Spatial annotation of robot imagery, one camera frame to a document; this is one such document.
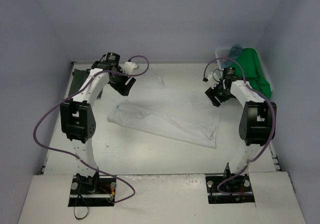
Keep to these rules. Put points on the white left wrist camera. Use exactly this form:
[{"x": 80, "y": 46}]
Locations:
[{"x": 129, "y": 67}]

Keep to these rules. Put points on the white t shirt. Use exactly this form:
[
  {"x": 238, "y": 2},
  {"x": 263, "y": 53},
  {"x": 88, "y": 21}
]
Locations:
[{"x": 153, "y": 107}]

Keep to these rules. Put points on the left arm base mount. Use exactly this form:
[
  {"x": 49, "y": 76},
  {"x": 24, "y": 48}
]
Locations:
[{"x": 102, "y": 194}]

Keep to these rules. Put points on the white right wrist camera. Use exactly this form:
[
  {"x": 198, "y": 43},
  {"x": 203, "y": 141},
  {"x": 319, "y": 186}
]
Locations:
[{"x": 212, "y": 79}]

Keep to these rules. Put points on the grey t shirt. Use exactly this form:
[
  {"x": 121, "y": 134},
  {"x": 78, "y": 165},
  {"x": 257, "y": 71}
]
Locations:
[{"x": 78, "y": 81}]

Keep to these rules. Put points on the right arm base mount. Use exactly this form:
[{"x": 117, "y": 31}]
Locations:
[{"x": 238, "y": 190}]

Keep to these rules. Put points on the white laundry basket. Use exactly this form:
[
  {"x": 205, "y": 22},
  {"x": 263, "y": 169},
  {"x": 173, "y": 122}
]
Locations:
[{"x": 223, "y": 52}]

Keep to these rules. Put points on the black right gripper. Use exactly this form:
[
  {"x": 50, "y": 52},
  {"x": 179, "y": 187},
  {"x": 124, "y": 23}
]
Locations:
[{"x": 215, "y": 95}]

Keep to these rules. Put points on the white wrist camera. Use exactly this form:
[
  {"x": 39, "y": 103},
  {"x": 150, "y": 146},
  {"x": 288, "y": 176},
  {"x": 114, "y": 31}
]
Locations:
[
  {"x": 129, "y": 67},
  {"x": 212, "y": 79}
]

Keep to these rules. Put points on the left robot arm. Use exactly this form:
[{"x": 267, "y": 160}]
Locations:
[{"x": 77, "y": 118}]

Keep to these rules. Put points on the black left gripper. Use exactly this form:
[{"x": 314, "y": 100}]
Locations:
[{"x": 122, "y": 84}]

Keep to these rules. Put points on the light blue garment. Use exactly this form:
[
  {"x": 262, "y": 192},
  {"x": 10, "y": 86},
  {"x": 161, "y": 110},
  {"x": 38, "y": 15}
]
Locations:
[{"x": 235, "y": 51}]

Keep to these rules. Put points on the green t shirt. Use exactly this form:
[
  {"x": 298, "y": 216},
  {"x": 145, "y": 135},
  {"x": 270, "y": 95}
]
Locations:
[{"x": 251, "y": 66}]

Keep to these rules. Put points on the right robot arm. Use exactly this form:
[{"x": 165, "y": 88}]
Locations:
[{"x": 257, "y": 123}]

